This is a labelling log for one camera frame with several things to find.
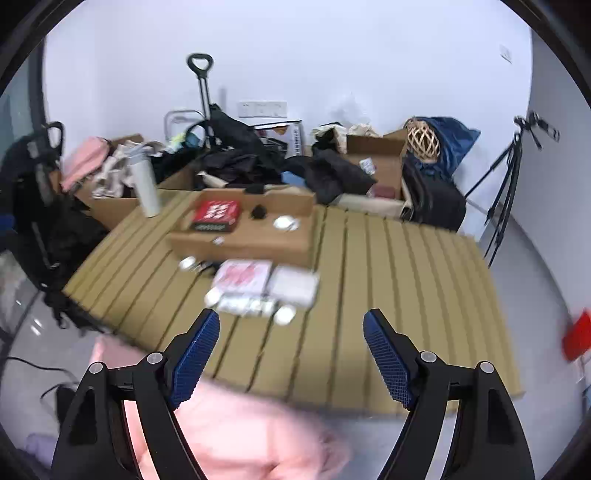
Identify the red printed box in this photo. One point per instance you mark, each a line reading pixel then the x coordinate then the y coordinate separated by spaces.
pixel 216 214

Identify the cardboard box with open flap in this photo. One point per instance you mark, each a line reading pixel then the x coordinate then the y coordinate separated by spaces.
pixel 383 164

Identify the grey metal frame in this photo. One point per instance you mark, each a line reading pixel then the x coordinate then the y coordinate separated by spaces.
pixel 173 115

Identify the blue flat item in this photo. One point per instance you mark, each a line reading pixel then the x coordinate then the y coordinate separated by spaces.
pixel 292 179

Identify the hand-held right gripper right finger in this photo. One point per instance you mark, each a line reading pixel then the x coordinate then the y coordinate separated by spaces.
pixel 388 360

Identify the plain cardboard box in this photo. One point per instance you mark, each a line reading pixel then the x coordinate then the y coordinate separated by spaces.
pixel 180 180

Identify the large cardboard box with clothes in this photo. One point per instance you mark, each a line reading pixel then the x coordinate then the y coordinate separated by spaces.
pixel 113 210

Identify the pink and white box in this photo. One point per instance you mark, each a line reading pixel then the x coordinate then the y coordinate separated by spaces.
pixel 242 277

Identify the translucent white box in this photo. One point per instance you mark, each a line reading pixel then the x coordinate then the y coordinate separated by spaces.
pixel 295 285

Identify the white printed tube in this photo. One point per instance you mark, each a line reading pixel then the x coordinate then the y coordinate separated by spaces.
pixel 244 305

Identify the person's pink clothing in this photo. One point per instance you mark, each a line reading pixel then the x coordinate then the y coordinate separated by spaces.
pixel 249 438

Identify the beige clothes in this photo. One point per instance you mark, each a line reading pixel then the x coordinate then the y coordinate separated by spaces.
pixel 117 168

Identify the white thermos bottle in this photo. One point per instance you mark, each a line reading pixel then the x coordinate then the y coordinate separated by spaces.
pixel 145 184

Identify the black clothing pile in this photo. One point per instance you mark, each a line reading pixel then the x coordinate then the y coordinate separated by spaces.
pixel 240 147

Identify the black and white printed carton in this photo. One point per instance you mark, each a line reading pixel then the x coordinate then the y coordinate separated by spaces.
pixel 295 138

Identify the small white bottle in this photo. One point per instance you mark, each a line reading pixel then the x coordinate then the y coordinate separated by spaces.
pixel 212 296

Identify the black suitcase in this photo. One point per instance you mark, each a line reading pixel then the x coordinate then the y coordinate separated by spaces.
pixel 436 198

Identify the small black item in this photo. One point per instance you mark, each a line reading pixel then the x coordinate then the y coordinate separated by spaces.
pixel 258 211

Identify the black tripod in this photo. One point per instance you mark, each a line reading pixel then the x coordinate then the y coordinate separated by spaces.
pixel 508 184

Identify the pink bag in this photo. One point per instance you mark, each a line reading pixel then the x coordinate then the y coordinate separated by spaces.
pixel 85 161

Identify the white wall socket panel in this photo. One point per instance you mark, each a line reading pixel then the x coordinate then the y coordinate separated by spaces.
pixel 262 109

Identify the white round compact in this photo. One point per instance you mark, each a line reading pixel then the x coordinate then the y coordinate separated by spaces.
pixel 285 224

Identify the white round jar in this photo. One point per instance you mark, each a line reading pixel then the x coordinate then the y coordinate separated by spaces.
pixel 284 314

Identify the blue bag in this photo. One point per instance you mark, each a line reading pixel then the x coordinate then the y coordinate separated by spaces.
pixel 455 138

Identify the crumpled beige paper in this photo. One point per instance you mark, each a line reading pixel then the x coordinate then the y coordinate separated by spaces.
pixel 339 134

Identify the small white round container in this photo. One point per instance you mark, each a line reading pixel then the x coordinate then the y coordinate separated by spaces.
pixel 187 263

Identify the red object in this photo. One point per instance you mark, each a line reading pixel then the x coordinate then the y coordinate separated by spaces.
pixel 578 334

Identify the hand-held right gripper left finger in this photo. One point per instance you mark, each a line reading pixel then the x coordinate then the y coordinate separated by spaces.
pixel 196 355

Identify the white wall switch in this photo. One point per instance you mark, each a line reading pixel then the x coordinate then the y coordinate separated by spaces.
pixel 506 53

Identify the black jacket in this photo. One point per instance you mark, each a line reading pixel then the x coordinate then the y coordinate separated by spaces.
pixel 337 175

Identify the woven rattan ball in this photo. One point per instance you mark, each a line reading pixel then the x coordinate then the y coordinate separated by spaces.
pixel 422 141

